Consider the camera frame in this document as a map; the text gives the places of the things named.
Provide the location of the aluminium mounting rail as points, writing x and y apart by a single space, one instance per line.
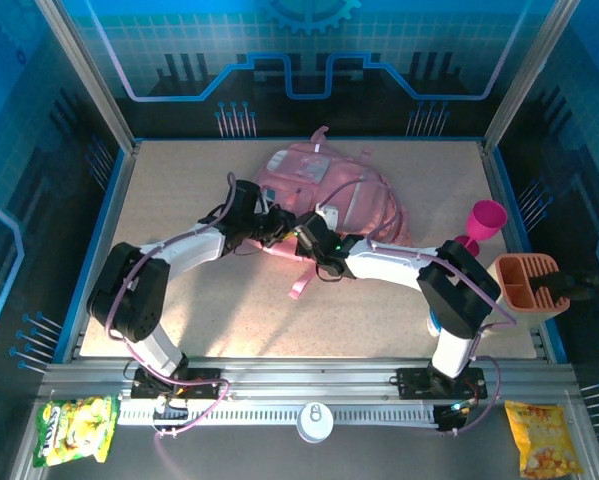
304 375

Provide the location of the pink student backpack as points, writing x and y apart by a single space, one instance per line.
349 185

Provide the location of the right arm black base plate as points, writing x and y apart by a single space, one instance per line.
414 385

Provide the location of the yellow snack bag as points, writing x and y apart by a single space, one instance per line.
544 440

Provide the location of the magenta plastic goblet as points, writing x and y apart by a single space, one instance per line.
486 215

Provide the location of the green yellow candy bag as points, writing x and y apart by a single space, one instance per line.
74 430

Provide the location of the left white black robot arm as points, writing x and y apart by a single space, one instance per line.
134 290

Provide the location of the orange cream utensil holder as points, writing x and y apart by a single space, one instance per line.
519 280

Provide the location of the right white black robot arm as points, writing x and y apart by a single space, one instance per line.
404 260

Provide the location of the white round can lid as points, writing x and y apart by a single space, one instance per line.
315 422

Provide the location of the black tool in holder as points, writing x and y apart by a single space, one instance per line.
574 285

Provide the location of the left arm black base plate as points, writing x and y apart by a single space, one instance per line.
199 387

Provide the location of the aluminium frame post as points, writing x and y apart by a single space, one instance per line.
521 75
86 75

